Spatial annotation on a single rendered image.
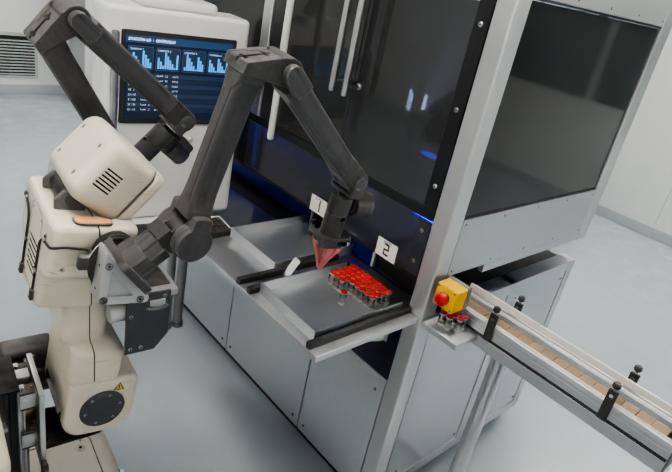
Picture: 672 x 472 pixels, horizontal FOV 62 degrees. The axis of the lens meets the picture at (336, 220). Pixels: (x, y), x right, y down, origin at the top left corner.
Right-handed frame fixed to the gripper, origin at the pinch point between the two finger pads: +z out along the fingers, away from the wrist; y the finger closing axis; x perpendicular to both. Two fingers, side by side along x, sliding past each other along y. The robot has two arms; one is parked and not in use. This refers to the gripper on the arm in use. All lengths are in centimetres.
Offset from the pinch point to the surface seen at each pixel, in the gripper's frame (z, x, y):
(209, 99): -21, 88, 12
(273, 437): 102, 37, 47
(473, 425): 43, -32, 57
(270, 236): 16, 49, 25
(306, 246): 15, 38, 33
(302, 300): 18.4, 11.7, 10.7
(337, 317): 17.8, 0.4, 14.7
